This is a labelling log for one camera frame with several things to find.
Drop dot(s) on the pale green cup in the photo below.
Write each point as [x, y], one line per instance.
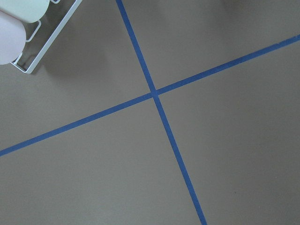
[28, 11]

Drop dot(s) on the pink cup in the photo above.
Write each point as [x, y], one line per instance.
[12, 38]

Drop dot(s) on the white wire cup rack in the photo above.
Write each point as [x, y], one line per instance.
[41, 34]

